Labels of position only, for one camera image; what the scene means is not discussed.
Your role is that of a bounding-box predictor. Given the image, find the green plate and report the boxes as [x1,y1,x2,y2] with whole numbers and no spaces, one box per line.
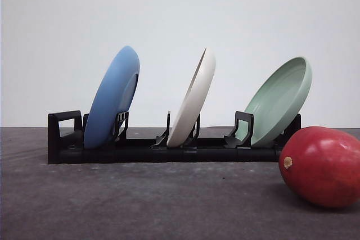
[235,56,312,147]

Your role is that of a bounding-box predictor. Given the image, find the red pomegranate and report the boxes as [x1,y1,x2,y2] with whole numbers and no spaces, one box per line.
[279,126,360,208]

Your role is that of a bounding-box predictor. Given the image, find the blue plate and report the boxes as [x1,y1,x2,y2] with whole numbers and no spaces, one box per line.
[84,46,140,150]

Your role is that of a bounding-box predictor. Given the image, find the white plate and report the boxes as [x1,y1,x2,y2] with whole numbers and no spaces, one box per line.
[166,47,217,147]

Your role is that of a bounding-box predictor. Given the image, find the black plate rack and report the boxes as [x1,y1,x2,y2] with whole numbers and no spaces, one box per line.
[48,110,302,164]

